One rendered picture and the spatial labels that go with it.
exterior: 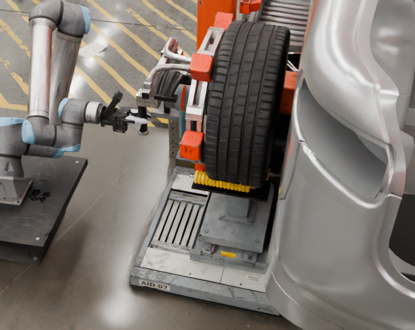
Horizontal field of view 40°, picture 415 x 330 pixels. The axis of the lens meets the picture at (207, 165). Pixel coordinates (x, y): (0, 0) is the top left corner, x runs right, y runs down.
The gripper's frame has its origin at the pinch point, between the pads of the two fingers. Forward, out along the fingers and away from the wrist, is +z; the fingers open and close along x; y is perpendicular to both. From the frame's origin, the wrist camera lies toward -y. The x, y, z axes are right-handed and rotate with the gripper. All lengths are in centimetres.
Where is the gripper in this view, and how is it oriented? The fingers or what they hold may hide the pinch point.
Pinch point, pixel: (146, 117)
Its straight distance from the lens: 228.5
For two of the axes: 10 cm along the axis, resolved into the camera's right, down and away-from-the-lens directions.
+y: -0.3, 7.5, 6.6
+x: -2.3, 6.4, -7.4
